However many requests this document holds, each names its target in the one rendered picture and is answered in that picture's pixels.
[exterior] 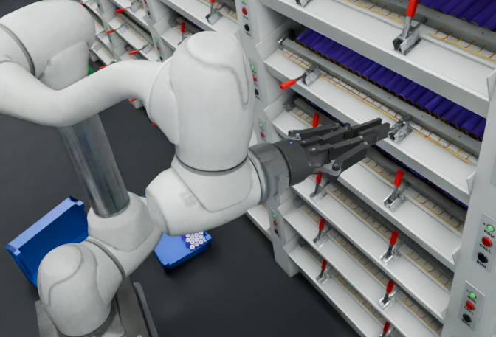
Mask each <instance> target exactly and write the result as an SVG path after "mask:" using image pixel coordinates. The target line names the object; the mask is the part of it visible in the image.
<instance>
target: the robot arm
mask: <svg viewBox="0 0 496 337"><path fill-rule="evenodd" d="M95 36H96V29H95V25H94V21H93V19H92V17H91V15H90V14H89V12H88V11H87V9H86V8H85V7H84V6H82V5H81V4H79V3H77V2H76V1H70V0H43V1H38V2H36V3H34V4H30V5H27V6H26V7H22V8H21V9H18V10H16V11H14V12H12V13H10V14H7V15H5V16H4V17H3V18H1V19H0V114H3V115H7V116H11V117H15V118H19V119H23V120H26V121H28V122H33V123H35V124H39V125H44V126H49V127H56V128H57V130H58V133H59V135H60V137H61V140H62V142H63V144H64V147H65V148H66V151H67V153H68V155H69V157H70V160H71V162H72V164H73V167H74V169H75V171H76V173H77V176H78V178H79V180H80V182H81V185H82V187H83V189H84V192H85V194H86V196H87V198H88V200H89V203H90V205H91V208H90V210H89V213H88V215H87V221H88V235H89V236H88V237H87V238H86V239H85V240H84V241H83V242H81V243H68V244H64V245H62V246H58V247H56V248H55V249H53V250H51V251H50V252H49V253H48V254H47V255H46V256H45V257H44V258H43V259H42V261H41V263H40V265H39V268H38V275H37V286H38V294H39V296H40V299H41V303H42V305H43V306H44V309H45V311H46V313H47V315H48V317H49V318H50V319H51V321H52V322H53V324H54V325H55V326H56V333H57V337H125V336H126V330H125V328H124V326H123V325H122V323H121V320H120V315H119V311H118V308H117V303H116V299H115V294H116V292H117V289H118V288H119V286H120V284H121V283H122V281H123V280H124V279H125V278H126V277H128V276H129V275H130V274H132V273H133V272H134V271H135V270H136V269H137V268H138V267H139V266H140V265H141V264H142V263H143V262H144V261H145V260H146V259H147V257H148V256H149V255H150V254H151V253H152V252H153V250H154V249H155V248H156V247H157V245H158V244H159V242H160V240H161V239H162V236H163V233H165V234H166V235H168V236H182V235H188V234H195V233H198V232H203V231H207V230H209V229H213V228H216V227H218V226H221V225H223V224H226V223H228V222H230V221H232V220H235V219H236V218H238V217H240V216H242V215H243V214H244V213H245V212H246V211H247V210H249V209H251V208H252V207H254V206H256V205H260V204H262V203H264V202H265V201H268V200H271V199H273V198H276V197H278V196H280V195H283V194H284V193H285V192H286V191H287V190H288V188H289V187H292V186H294V185H296V184H299V183H301V182H303V181H305V180H306V179H307V178H308V177H309V176H310V175H314V174H320V173H321V172H324V173H328V174H331V179H333V180H337V179H338V178H339V176H340V174H341V173H342V172H344V171H345V170H347V169H348V168H350V167H352V166H353V165H355V164H356V163H358V162H359V161H361V160H363V159H364V158H366V157H367V155H368V148H369V146H370V145H374V144H376V143H377V142H378V141H380V140H383V139H386V138H387V137H388V133H389V129H390V123H388V122H386V123H383V124H382V119H381V118H380V117H378V118H376V119H372V120H370V121H368V122H364V123H362V124H357V125H354V126H351V124H350V123H345V126H344V127H340V124H339V123H333V124H329V125H322V126H318V127H314V128H307V129H303V130H289V131H288V139H284V140H281V141H279V142H275V143H269V142H261V143H258V144H256V145H252V146H249V143H250V140H251V138H252V129H253V124H254V114H255V90H254V80H253V75H252V68H251V65H250V62H249V58H248V57H247V54H246V52H245V51H244V49H243V48H242V46H241V45H239V44H238V43H237V42H236V41H235V40H234V39H233V38H231V37H230V36H228V35H225V34H223V33H220V32H212V31H205V32H198V33H196V34H194V35H191V36H189V37H187V38H186V39H184V40H183V42H182V43H181V44H180V45H179V46H178V48H177V49H176V51H175V52H174V54H173V56H172V57H170V58H168V59H167V60H166V61H165V62H164V63H160V62H156V61H150V60H124V61H120V62H117V63H114V64H111V65H110V66H107V67H105V68H103V69H101V70H99V71H97V72H95V73H94V74H91V75H89V76H88V77H87V75H88V72H89V49H90V48H91V47H92V45H93V43H94V40H95ZM128 98H134V99H137V100H140V101H142V102H143V103H145V104H146V111H147V114H148V117H149V119H150V120H151V121H152V123H154V124H155V125H157V126H158V127H159V129H160V130H161V131H162V132H163V133H164V134H165V135H166V137H167V138H168V140H169V141H170V142H171V143H173V144H175V155H174V157H173V161H172V163H171V168H169V169H167V170H165V171H163V172H161V173H160V174H159V175H158V176H157V177H156V178H155V179H154V180H153V181H152V182H151V183H150V184H149V185H148V187H147V188H146V190H145V196H146V198H144V197H139V196H138V195H136V194H134V193H132V192H128V191H127V189H126V187H125V184H124V181H123V178H122V176H121V174H120V170H119V168H118V166H117V163H116V160H115V157H114V154H113V152H112V150H111V146H110V144H109V141H108V139H107V136H106V133H105V131H104V128H103V125H102V122H101V120H100V117H99V114H98V113H99V112H101V111H103V110H105V109H107V108H109V107H111V106H113V105H115V104H117V103H119V102H121V101H123V100H126V99H128ZM331 130H333V131H332V132H331Z"/></svg>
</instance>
